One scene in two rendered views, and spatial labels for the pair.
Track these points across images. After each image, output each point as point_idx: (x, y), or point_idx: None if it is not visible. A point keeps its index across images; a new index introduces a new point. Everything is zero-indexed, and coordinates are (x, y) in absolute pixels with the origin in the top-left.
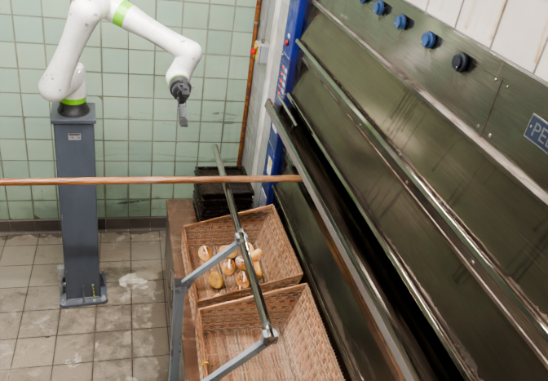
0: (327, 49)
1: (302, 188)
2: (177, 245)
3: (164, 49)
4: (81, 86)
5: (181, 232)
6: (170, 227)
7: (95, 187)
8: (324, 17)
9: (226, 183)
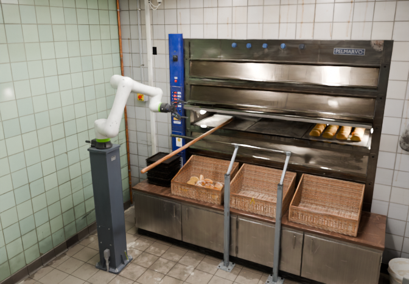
0: (214, 71)
1: (216, 133)
2: (167, 194)
3: (148, 95)
4: None
5: (160, 191)
6: (153, 192)
7: (122, 185)
8: (200, 62)
9: (202, 138)
